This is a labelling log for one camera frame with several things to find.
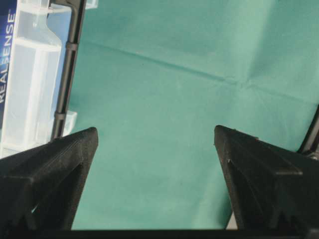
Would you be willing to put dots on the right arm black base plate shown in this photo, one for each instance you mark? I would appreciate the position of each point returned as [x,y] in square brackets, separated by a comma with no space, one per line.
[310,144]

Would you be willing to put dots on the black box right in case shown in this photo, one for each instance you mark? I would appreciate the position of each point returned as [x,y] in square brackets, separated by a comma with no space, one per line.
[7,23]

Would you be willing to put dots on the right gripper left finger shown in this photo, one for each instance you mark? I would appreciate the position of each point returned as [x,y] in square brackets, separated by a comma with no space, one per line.
[40,188]

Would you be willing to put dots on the clear plastic storage case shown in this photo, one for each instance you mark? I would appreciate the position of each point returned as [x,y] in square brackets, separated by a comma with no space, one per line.
[34,77]

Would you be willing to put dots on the green table cloth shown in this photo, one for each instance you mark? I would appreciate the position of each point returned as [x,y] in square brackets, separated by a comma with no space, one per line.
[155,77]

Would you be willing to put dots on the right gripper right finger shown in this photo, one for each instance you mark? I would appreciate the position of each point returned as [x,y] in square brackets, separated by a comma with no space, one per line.
[268,186]

